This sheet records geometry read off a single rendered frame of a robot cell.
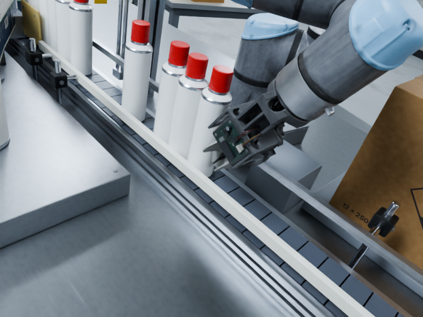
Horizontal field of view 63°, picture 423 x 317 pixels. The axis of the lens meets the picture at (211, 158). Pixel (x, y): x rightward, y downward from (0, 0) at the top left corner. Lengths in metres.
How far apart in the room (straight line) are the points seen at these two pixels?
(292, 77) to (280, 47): 0.39
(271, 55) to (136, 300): 0.56
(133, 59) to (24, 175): 0.28
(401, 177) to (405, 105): 0.12
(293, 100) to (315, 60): 0.05
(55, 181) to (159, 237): 0.19
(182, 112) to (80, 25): 0.38
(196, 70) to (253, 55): 0.27
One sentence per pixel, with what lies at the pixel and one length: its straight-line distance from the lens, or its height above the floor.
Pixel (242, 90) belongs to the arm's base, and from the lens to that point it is 0.84.
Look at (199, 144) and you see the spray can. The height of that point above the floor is 0.96.
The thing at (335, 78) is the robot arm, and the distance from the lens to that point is 0.39.
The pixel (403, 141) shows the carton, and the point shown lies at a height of 1.05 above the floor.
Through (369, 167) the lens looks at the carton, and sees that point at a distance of 0.65.
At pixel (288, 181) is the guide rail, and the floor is 0.96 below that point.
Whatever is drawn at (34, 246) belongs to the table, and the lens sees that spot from 0.58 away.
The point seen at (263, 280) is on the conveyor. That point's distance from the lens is 0.56.
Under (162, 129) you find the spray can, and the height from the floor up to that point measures 0.93.
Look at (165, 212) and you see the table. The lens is 0.62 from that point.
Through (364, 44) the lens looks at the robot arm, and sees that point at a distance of 0.37.
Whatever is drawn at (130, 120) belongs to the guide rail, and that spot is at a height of 0.91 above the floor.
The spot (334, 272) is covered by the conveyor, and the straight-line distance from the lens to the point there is 0.58.
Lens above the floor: 1.27
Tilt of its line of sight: 35 degrees down
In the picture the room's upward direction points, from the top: 15 degrees clockwise
